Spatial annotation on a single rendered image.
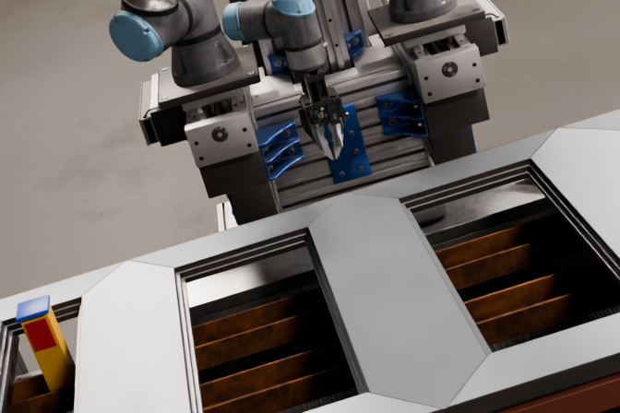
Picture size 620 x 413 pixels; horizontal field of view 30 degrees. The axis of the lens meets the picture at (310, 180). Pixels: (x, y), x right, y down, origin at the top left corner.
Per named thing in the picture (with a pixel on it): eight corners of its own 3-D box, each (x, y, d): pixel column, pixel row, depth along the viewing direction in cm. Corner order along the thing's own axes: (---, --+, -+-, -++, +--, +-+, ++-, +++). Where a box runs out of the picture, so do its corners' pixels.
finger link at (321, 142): (323, 172, 229) (312, 131, 225) (318, 160, 234) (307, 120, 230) (339, 168, 229) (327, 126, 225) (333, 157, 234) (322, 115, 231)
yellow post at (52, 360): (83, 400, 216) (47, 315, 208) (57, 407, 216) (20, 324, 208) (83, 384, 221) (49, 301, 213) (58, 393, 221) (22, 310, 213)
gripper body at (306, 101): (310, 135, 223) (294, 78, 218) (303, 120, 231) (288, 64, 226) (348, 123, 224) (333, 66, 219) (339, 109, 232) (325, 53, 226)
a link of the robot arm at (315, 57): (281, 44, 224) (322, 31, 225) (288, 65, 226) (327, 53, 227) (287, 55, 218) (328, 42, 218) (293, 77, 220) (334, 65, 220)
